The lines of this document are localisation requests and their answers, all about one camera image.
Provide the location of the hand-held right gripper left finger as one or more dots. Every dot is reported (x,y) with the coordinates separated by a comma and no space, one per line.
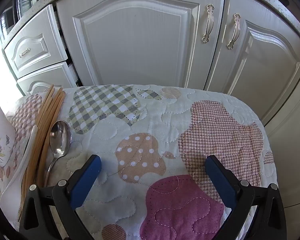
(85,182)

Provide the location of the bundle of wooden chopsticks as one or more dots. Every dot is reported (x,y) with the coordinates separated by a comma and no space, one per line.
(43,130)

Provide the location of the patchwork quilted mat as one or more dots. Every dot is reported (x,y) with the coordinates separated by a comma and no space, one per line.
(165,120)

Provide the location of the white floral ceramic dish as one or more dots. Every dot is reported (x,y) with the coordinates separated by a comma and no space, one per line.
(0,135)

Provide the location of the speckled stone countertop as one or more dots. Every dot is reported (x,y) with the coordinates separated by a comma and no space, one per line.
(280,7)

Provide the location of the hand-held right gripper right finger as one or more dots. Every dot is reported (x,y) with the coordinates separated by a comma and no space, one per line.
(221,180)

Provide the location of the black microwave oven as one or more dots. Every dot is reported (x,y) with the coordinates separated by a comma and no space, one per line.
(27,2)

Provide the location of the metal spoon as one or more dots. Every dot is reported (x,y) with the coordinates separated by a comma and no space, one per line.
(60,137)

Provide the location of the white ceramic spoon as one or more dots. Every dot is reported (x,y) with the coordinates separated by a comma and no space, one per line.
(27,155)

